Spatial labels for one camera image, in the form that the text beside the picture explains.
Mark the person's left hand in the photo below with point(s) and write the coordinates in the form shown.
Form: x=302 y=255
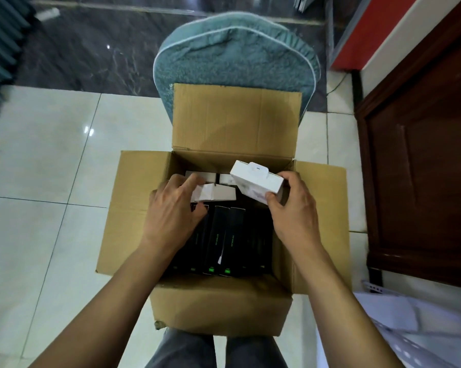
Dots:
x=169 y=222

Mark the person's right hand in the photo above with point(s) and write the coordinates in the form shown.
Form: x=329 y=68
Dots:
x=295 y=218

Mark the small printed brown carton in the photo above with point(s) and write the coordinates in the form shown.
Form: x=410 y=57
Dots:
x=127 y=218

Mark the slim white tabbed box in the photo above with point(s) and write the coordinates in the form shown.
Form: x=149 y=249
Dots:
x=215 y=193
x=255 y=178

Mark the row of slim black boxes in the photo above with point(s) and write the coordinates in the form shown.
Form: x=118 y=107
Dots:
x=230 y=237

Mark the white metal shelving rack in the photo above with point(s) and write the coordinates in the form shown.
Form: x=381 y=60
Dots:
x=422 y=333

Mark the person's right forearm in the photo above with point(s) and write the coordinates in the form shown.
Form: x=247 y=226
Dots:
x=345 y=314

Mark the person's left forearm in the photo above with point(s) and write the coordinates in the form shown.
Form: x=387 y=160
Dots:
x=100 y=314

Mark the person's grey trouser legs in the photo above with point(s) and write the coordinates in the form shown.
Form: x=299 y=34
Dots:
x=180 y=350

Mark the dark wooden door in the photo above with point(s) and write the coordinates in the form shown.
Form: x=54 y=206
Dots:
x=426 y=149

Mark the teal fabric chair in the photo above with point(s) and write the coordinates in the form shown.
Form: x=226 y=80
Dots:
x=234 y=49

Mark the blue pleated curtain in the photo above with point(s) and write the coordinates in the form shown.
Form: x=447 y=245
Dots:
x=4 y=57

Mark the white power strip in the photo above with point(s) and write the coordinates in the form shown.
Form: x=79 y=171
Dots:
x=48 y=13

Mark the glass door with metal frame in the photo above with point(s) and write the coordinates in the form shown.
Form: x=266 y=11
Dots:
x=330 y=19

